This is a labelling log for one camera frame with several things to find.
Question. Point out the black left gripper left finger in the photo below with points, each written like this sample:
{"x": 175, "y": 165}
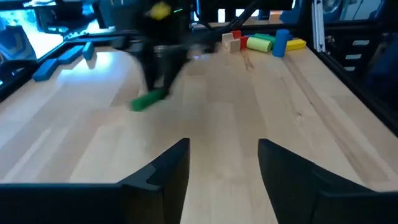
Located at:
{"x": 109, "y": 205}

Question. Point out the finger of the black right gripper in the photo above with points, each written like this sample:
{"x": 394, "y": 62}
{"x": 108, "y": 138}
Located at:
{"x": 172, "y": 74}
{"x": 152, "y": 74}

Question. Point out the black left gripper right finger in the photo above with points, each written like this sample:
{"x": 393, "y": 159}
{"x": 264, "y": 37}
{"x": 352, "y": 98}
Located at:
{"x": 311, "y": 205}

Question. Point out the green plank block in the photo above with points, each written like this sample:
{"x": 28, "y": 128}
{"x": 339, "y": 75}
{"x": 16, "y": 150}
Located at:
{"x": 147, "y": 100}

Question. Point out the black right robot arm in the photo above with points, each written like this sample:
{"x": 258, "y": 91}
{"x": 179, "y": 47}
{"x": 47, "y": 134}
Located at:
{"x": 236, "y": 20}

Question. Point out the natural wood block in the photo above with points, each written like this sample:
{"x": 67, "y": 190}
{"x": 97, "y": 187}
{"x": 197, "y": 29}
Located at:
{"x": 227, "y": 37}
{"x": 234, "y": 45}

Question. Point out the blue plank block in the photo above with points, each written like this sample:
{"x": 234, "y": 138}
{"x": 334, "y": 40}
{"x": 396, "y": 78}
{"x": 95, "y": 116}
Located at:
{"x": 46, "y": 69}
{"x": 88, "y": 50}
{"x": 71, "y": 54}

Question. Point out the red block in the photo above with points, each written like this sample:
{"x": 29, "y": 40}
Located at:
{"x": 243, "y": 42}

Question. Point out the light green cylinder block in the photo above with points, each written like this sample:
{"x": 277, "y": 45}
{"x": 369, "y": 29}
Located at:
{"x": 259, "y": 44}

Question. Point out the blue cylinder block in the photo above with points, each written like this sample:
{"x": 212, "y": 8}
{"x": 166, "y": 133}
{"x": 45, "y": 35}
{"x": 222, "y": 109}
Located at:
{"x": 280, "y": 42}

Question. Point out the blue box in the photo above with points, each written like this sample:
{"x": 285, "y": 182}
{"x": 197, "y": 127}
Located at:
{"x": 14, "y": 43}

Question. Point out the silver aluminium extrusion bars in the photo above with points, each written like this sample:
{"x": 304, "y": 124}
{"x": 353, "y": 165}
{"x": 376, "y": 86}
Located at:
{"x": 317, "y": 25}

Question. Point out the black drawer cabinet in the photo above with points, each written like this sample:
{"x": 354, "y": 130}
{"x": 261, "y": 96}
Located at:
{"x": 354, "y": 53}

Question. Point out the black aluminium table frame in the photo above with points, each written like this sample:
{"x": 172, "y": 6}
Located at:
{"x": 373, "y": 102}

